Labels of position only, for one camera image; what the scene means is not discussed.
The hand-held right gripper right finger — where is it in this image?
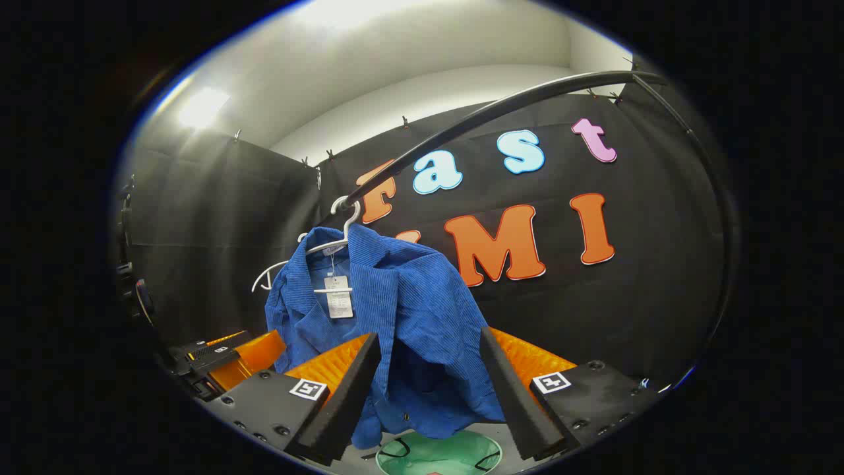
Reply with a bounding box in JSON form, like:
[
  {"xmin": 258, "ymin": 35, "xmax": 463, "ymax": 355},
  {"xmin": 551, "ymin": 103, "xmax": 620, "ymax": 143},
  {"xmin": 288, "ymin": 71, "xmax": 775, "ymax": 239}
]
[{"xmin": 479, "ymin": 326, "xmax": 661, "ymax": 462}]

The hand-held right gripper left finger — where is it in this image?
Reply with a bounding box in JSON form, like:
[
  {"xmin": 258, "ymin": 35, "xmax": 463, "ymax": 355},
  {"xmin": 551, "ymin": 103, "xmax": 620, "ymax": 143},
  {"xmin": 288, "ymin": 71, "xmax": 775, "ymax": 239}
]
[{"xmin": 204, "ymin": 332, "xmax": 383, "ymax": 467}]

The green laundry hamper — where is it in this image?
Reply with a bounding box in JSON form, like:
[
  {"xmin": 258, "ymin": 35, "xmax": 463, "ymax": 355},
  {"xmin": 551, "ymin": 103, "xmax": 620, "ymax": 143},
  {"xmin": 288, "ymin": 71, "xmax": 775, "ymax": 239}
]
[{"xmin": 375, "ymin": 427, "xmax": 504, "ymax": 475}]

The blue corduroy jacket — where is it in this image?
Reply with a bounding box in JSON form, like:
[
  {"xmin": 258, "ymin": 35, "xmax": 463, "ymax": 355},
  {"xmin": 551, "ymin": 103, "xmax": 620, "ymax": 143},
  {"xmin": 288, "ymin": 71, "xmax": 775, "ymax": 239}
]
[{"xmin": 265, "ymin": 224, "xmax": 507, "ymax": 451}]

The white plastic hanger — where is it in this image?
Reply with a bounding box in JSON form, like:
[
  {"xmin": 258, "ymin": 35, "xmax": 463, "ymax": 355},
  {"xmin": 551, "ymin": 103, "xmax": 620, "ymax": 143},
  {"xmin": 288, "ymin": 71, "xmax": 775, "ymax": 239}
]
[{"xmin": 252, "ymin": 195, "xmax": 363, "ymax": 294}]

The black clothes rack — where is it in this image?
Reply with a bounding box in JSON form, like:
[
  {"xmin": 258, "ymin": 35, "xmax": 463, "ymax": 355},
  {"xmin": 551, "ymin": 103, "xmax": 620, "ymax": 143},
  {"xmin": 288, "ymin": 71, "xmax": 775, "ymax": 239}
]
[{"xmin": 343, "ymin": 69, "xmax": 739, "ymax": 377}]

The white paper hang tag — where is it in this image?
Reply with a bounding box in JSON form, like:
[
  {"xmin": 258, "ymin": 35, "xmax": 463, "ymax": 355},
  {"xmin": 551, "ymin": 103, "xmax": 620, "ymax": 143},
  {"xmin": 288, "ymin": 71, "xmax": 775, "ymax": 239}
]
[{"xmin": 324, "ymin": 275, "xmax": 355, "ymax": 320}]

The dark equipment stand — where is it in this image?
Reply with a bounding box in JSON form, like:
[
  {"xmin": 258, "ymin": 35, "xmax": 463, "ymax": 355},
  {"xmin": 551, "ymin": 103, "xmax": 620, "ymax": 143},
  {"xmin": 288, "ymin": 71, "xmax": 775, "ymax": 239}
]
[{"xmin": 115, "ymin": 175, "xmax": 157, "ymax": 327}]

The ceiling light panel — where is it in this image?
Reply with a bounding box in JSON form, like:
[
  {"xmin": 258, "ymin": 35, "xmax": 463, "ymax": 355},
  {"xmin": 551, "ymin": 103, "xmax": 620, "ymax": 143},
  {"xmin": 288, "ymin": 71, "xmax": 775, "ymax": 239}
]
[{"xmin": 177, "ymin": 87, "xmax": 231, "ymax": 131}]

